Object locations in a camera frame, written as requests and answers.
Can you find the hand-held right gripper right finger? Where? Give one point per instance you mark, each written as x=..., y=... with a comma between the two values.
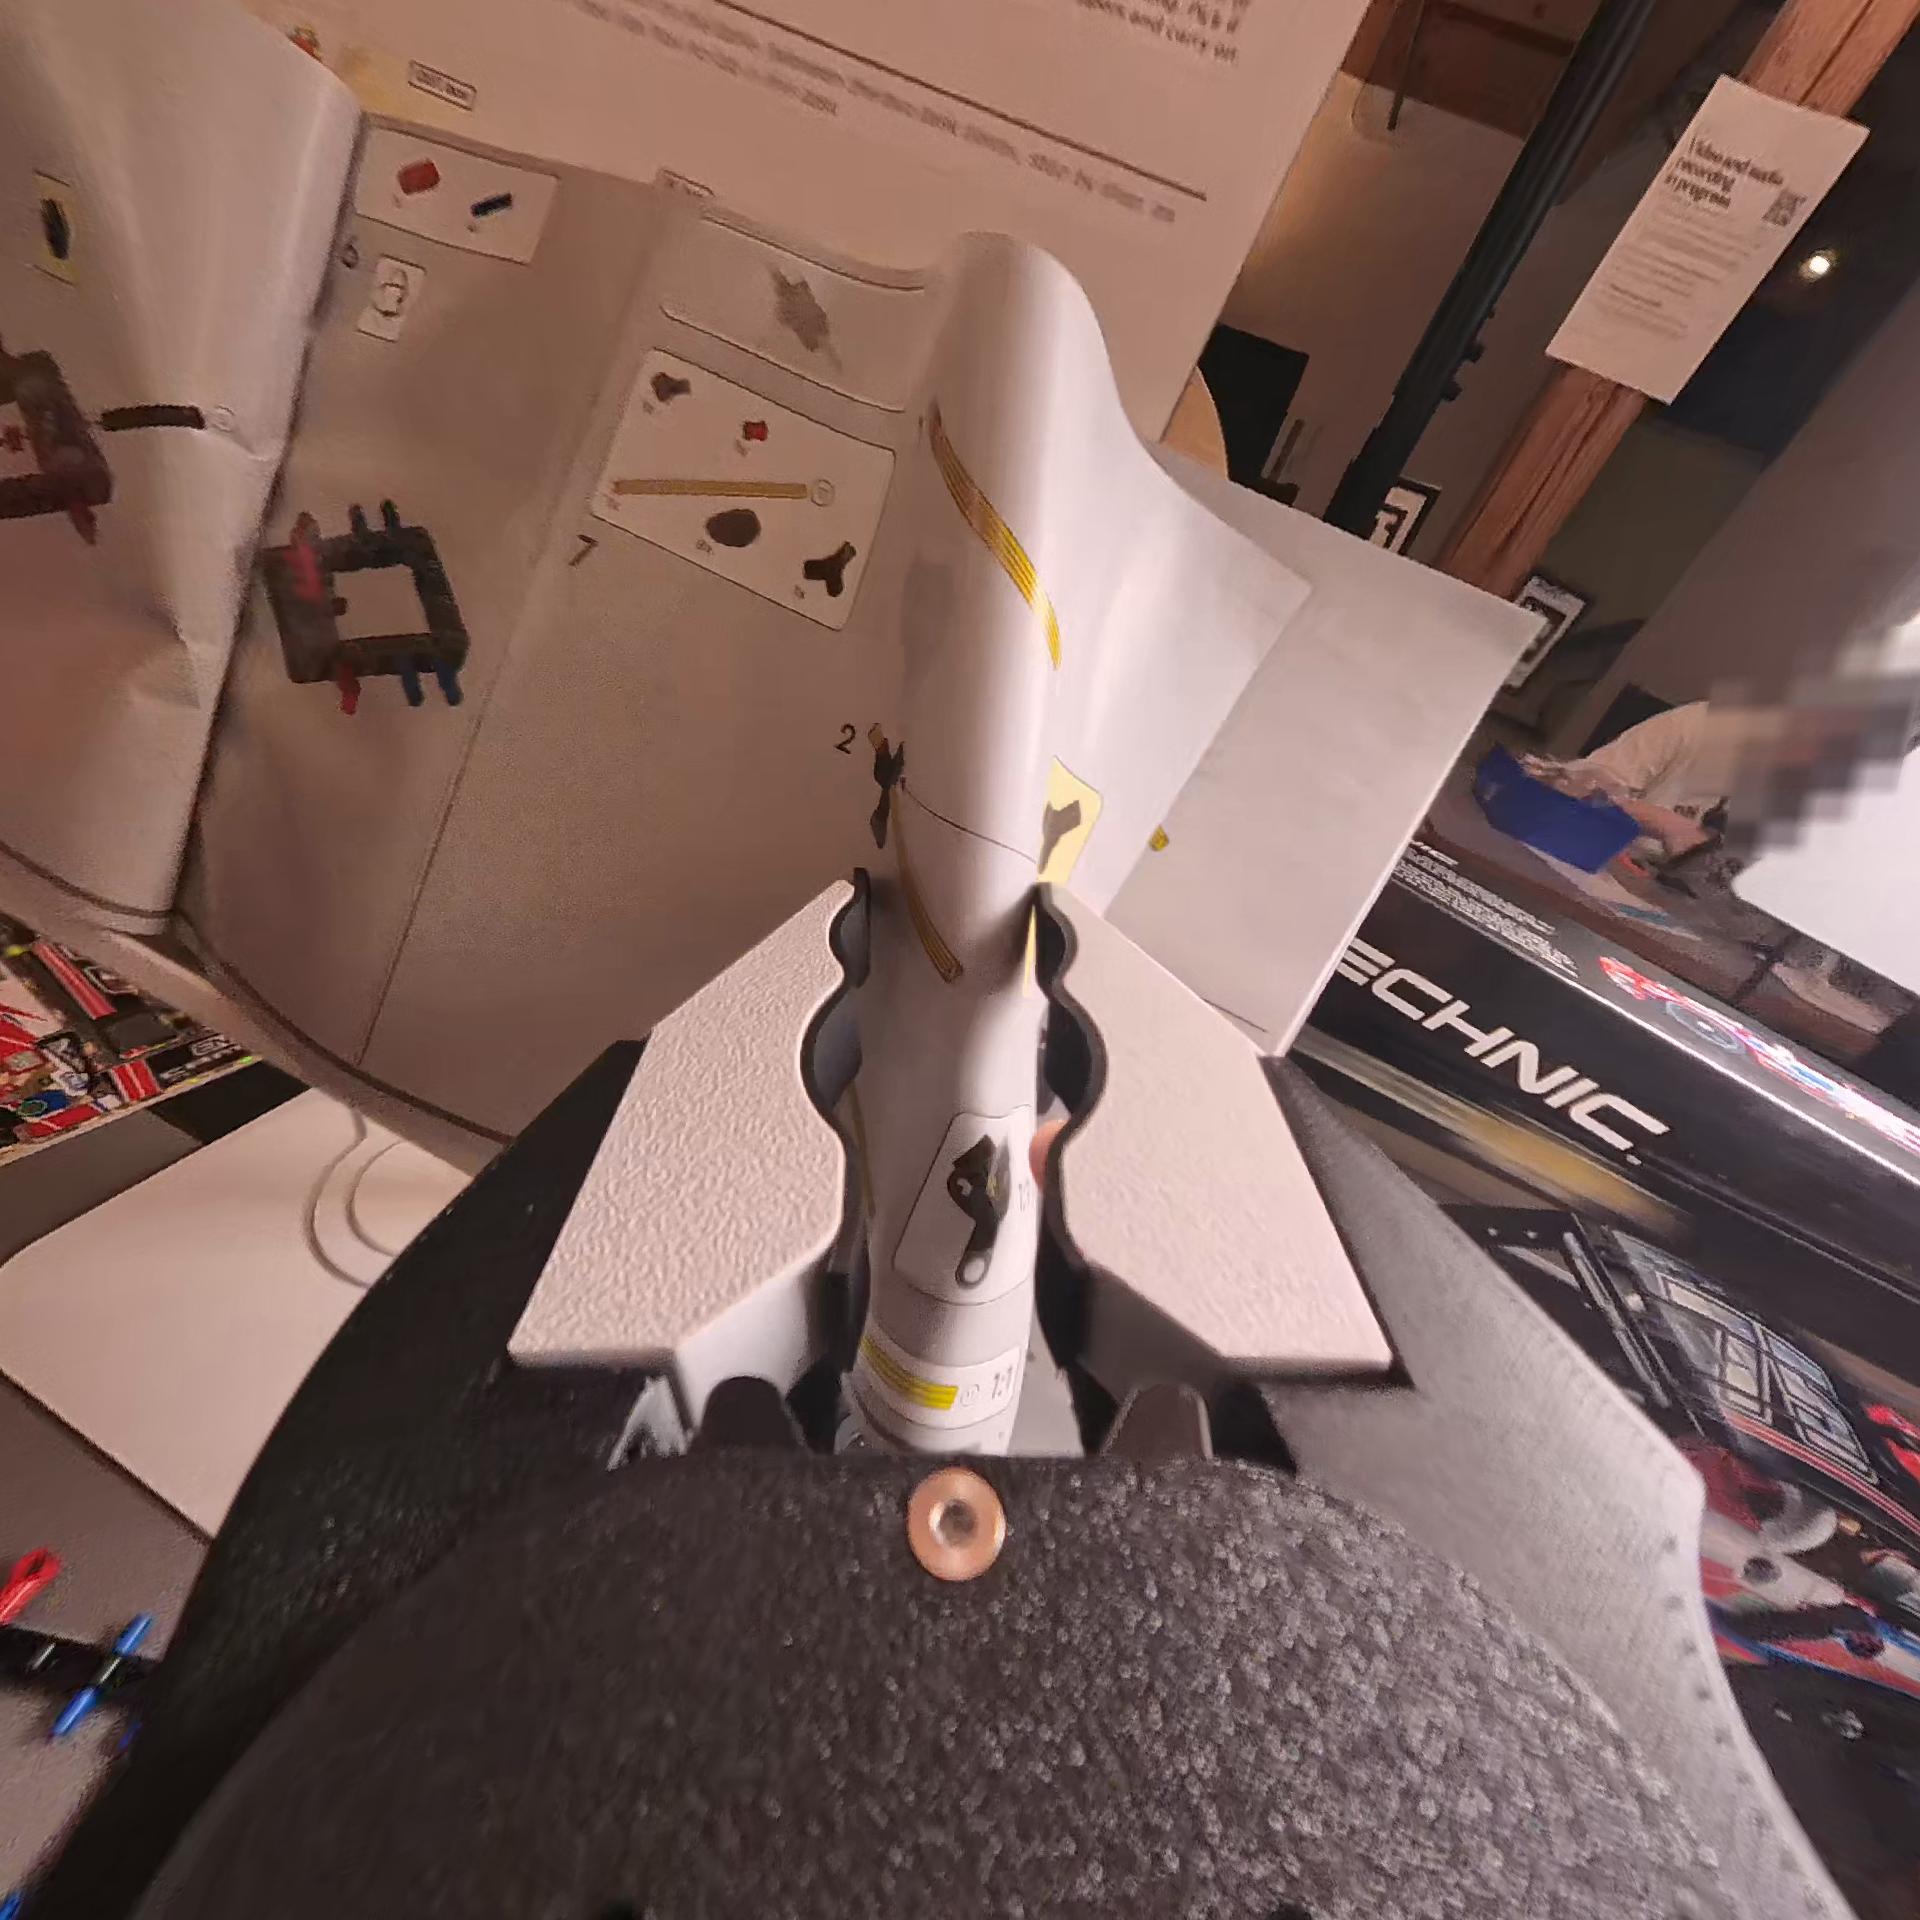
x=1214, y=1215

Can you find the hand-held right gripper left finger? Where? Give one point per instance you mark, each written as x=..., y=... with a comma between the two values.
x=704, y=1201

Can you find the instruction booklet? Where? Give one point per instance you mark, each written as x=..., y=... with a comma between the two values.
x=599, y=750

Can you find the black lego set box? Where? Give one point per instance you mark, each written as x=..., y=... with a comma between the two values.
x=1575, y=1142

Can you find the person's right hand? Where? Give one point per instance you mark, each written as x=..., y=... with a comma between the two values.
x=1050, y=1153

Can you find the blue plastic bin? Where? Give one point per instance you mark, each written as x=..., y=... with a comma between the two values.
x=1559, y=825

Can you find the white book stand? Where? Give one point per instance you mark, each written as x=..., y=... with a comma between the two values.
x=181, y=1306

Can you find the colourful sticker sheet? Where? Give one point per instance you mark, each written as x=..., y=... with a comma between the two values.
x=90, y=1050

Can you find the framed black white tag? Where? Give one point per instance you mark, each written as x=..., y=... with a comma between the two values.
x=1406, y=517
x=1554, y=629

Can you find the black pole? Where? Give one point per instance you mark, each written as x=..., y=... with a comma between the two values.
x=1485, y=270

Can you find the white printed paper sheet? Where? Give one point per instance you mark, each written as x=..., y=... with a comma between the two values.
x=902, y=120

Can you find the white paper notice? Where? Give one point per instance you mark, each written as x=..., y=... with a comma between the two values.
x=1711, y=225

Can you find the black lego frame assembly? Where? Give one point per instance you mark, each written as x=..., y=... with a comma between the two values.
x=90, y=1674

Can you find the wooden post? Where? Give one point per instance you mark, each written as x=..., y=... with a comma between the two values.
x=1559, y=465

